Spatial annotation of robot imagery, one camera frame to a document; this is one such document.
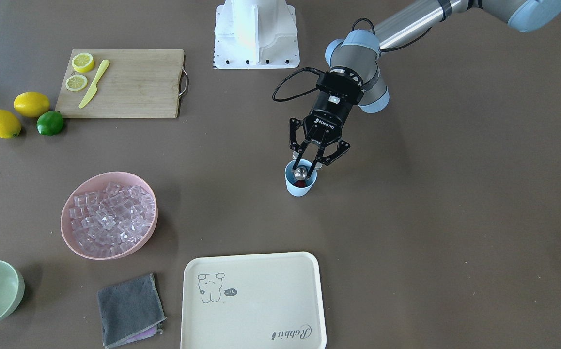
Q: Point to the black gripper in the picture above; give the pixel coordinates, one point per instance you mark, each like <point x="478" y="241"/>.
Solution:
<point x="325" y="118"/>

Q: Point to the red strawberry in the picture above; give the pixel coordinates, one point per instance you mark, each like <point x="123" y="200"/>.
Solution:
<point x="300" y="184"/>

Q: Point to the steel muddler with black tip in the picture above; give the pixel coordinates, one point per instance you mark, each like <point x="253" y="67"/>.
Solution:
<point x="301" y="173"/>

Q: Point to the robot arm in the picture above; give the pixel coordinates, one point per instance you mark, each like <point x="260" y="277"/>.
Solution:
<point x="354" y="77"/>

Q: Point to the light blue plastic cup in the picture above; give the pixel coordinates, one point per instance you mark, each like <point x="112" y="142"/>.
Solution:
<point x="289" y="180"/>

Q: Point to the pink bowl of ice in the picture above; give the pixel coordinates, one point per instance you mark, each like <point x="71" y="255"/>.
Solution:
<point x="109" y="216"/>

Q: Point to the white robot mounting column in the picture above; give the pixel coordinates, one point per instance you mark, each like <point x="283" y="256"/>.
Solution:
<point x="256" y="34"/>

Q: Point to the beige rabbit tray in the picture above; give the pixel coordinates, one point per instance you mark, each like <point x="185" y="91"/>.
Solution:
<point x="255" y="301"/>

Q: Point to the wooden cutting board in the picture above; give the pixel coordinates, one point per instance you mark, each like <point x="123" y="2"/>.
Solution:
<point x="138" y="83"/>

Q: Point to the yellow plastic knife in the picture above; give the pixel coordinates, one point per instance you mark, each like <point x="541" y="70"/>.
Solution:
<point x="92" y="90"/>

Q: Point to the grey folded cloth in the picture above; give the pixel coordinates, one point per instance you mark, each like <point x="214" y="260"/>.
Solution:
<point x="130" y="311"/>

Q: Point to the lemon half slice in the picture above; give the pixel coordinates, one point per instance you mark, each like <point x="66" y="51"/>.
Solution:
<point x="76" y="83"/>
<point x="83" y="62"/>

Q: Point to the green lime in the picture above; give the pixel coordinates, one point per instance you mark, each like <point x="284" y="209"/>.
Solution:
<point x="50" y="123"/>

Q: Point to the whole yellow lemon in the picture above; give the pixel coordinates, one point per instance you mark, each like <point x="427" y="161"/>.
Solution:
<point x="31" y="104"/>
<point x="10" y="126"/>

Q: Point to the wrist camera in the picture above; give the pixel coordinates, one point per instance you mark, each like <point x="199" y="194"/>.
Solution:
<point x="340" y="86"/>

